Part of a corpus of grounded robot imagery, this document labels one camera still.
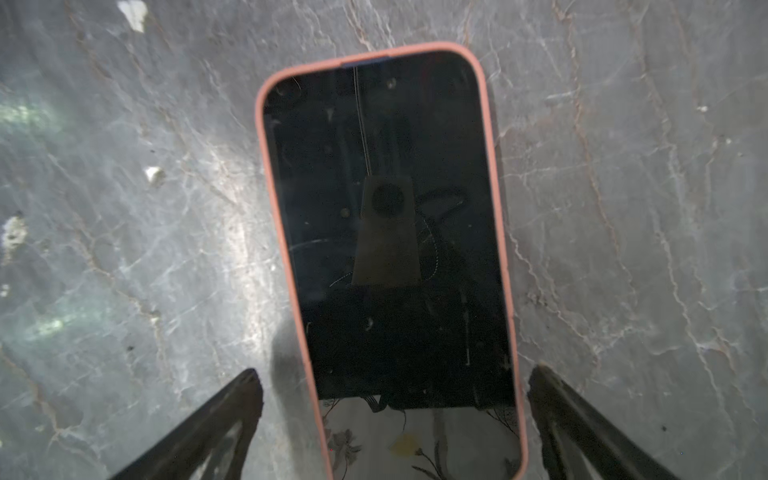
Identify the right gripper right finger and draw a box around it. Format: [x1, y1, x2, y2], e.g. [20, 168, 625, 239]
[527, 364, 676, 479]

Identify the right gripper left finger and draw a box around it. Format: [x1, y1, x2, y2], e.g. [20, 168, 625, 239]
[114, 368, 264, 479]

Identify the pink phone case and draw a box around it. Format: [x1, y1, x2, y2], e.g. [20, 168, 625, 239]
[254, 41, 530, 480]

